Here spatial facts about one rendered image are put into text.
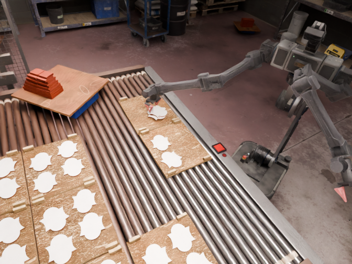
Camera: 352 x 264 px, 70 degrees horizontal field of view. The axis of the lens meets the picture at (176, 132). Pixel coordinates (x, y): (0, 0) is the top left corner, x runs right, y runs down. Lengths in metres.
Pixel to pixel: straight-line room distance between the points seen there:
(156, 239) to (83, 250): 0.35
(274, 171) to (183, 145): 1.28
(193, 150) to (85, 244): 0.86
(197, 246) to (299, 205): 1.75
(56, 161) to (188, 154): 0.83
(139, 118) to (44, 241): 1.00
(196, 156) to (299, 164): 1.86
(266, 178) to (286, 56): 1.26
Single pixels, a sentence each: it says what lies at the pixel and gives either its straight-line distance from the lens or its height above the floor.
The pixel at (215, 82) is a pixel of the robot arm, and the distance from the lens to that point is 1.54.
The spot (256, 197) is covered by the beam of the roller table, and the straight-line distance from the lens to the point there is 1.63.
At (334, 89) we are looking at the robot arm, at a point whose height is 1.49.
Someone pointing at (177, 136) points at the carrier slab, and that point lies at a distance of 1.79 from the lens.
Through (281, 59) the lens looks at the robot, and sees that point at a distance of 1.89.
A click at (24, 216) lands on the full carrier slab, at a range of 1.56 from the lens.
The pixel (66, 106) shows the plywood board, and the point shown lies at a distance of 1.94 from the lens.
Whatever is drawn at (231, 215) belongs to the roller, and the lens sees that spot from 1.51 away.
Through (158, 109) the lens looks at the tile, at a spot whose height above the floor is 0.97.
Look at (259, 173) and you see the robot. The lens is 2.65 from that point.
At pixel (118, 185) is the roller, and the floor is 0.92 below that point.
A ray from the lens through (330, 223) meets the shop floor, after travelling 3.00.
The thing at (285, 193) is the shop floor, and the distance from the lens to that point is 2.96.
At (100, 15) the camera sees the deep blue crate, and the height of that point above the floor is 0.21.
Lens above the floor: 2.20
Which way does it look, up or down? 44 degrees down
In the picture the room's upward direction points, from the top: 7 degrees clockwise
